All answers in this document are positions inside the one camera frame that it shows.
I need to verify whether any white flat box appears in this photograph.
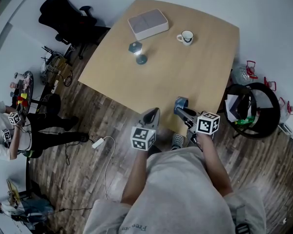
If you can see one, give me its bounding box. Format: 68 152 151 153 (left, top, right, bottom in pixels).
127 8 169 41

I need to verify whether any cardboard box with cables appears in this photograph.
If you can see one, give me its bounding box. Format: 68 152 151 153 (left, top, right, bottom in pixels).
40 57 74 94

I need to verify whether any person's white shoe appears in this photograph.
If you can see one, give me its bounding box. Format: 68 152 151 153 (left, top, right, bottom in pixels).
171 133 186 152

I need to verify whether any black office chair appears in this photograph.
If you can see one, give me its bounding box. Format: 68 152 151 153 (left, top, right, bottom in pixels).
38 0 112 60

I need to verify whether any black router with antennas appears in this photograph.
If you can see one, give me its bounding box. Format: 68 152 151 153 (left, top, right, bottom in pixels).
41 45 64 66

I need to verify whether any blue tape roll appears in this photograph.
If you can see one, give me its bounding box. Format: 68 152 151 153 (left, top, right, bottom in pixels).
173 96 190 116

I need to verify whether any white boxy appliance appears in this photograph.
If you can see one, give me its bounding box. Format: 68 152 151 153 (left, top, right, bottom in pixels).
278 117 293 135

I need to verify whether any person's left forearm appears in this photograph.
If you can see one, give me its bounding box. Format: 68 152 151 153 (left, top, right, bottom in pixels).
120 149 150 206

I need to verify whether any white cable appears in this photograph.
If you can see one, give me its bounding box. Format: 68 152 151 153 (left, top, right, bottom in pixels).
104 135 117 200

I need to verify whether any black floor cable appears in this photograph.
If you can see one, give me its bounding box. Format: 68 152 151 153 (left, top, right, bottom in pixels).
64 139 94 166

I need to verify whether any white mug with dark print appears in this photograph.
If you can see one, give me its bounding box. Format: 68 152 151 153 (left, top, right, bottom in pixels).
176 30 194 46

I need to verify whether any teal lantern lamp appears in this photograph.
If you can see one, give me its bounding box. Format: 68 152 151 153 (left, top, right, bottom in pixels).
128 40 148 66

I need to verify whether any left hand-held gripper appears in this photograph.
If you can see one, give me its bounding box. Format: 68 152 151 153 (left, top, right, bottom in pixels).
130 107 161 152

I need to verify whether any grey wall conduit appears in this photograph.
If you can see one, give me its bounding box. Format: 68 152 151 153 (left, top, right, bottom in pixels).
0 0 42 66

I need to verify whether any person's grey shirt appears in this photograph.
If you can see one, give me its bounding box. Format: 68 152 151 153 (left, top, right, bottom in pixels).
83 146 267 234

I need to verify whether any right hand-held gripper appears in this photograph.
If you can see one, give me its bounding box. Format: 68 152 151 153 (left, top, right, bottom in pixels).
176 108 221 144

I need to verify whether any white power adapter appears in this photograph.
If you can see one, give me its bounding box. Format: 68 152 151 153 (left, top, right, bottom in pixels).
91 137 106 149

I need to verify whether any round black pedestal table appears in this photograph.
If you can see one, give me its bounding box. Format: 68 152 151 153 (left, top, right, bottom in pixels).
10 70 62 117

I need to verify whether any black green oval device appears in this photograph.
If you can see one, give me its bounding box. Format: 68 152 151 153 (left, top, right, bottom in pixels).
26 150 43 159

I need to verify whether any white paper sheet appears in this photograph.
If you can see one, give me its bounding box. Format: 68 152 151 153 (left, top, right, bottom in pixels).
224 94 243 122

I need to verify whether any green plastic bottle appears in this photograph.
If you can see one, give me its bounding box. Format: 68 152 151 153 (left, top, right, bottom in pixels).
234 116 256 127

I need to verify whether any person's right forearm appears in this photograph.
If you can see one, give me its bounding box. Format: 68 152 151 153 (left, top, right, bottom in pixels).
197 133 234 197

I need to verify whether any black round trash bin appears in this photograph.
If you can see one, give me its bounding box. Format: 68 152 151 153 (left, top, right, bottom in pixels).
223 82 282 139

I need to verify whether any red and yellow toy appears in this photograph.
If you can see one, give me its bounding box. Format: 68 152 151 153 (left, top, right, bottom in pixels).
16 93 29 106

